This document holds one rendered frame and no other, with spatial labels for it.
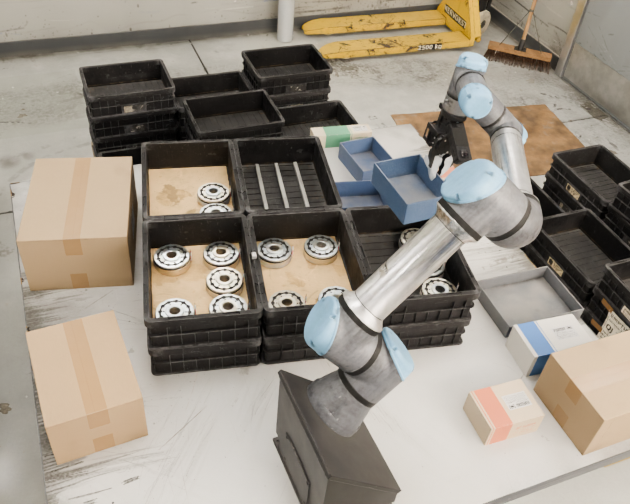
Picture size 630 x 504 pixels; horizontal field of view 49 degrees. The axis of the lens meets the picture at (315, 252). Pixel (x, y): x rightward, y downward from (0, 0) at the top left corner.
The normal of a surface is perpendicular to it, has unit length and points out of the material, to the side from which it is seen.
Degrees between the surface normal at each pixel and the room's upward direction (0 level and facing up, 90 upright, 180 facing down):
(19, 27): 90
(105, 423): 90
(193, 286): 0
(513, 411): 0
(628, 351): 0
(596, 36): 90
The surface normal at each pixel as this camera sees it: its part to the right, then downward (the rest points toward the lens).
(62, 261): 0.15, 0.68
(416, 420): 0.08, -0.74
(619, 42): -0.93, 0.19
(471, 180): -0.61, -0.64
